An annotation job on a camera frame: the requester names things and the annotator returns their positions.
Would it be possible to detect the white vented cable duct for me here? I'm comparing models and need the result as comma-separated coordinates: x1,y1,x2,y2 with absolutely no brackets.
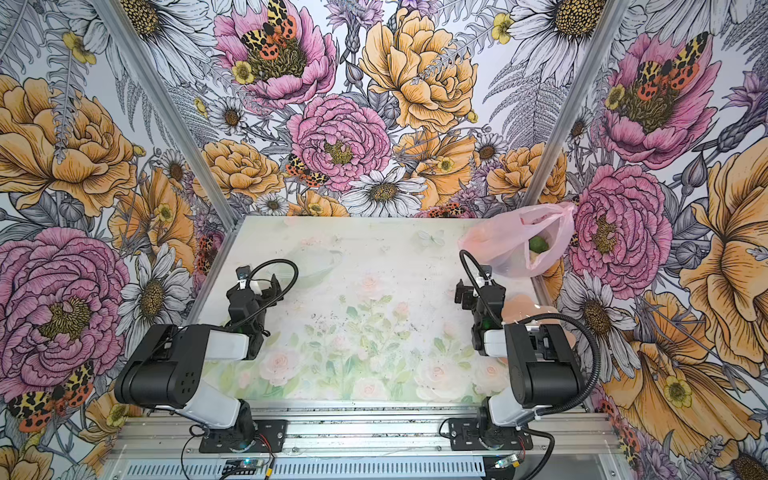
108,456,486,479

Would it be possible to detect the bright green lime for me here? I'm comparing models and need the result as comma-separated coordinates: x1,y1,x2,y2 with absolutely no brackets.
528,236,550,255

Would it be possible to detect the aluminium mounting rail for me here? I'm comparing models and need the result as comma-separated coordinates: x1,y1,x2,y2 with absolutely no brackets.
108,401,619,460

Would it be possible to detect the aluminium frame post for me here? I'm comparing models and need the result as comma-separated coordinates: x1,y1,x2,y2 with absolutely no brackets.
94,1,239,232
522,0,631,206

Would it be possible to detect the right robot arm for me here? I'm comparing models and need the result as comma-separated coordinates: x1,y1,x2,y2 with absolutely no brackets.
451,278,585,450

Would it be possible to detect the left green circuit board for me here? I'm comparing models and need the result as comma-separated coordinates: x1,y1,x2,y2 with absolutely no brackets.
221,458,263,479

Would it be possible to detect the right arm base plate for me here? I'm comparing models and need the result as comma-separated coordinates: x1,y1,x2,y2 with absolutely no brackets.
439,417,533,451

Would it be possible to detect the pink plastic bag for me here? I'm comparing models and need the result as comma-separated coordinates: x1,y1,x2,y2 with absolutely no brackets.
458,202,576,277

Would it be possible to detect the right aluminium frame post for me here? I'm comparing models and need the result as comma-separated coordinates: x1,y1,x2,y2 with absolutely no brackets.
522,0,631,206

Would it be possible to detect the right green circuit board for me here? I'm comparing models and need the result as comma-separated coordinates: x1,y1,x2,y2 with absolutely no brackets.
494,454,521,470

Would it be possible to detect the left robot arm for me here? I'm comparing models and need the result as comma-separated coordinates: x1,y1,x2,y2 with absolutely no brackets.
113,259,299,452

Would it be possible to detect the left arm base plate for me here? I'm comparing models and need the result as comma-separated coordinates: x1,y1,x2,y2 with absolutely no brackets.
198,420,288,454

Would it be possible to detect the green circuit board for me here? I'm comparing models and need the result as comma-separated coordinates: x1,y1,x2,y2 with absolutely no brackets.
221,458,263,479
494,454,521,470

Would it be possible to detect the pink scalloped plate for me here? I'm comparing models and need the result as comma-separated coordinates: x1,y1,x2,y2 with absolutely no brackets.
501,293,558,324

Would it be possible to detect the left aluminium frame post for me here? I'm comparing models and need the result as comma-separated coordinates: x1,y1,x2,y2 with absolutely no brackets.
94,1,239,232

